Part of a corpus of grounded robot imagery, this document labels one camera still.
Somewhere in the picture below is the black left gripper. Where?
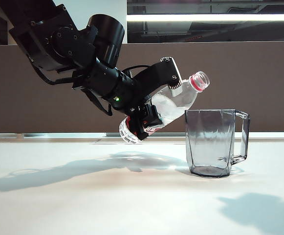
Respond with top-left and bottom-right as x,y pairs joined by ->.
109,56 -> 183,142

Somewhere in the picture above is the Nongfu Spring water bottle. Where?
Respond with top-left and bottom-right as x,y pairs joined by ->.
119,70 -> 210,144

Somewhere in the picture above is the grey transparent plastic cup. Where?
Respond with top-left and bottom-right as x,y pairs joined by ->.
185,109 -> 251,178

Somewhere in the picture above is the brown desk partition panel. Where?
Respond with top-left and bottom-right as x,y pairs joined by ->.
0,42 -> 284,135

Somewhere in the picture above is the long white ceiling light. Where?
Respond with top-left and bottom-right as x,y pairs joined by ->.
127,14 -> 284,23

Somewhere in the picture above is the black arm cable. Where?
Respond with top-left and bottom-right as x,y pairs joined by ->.
30,58 -> 75,86

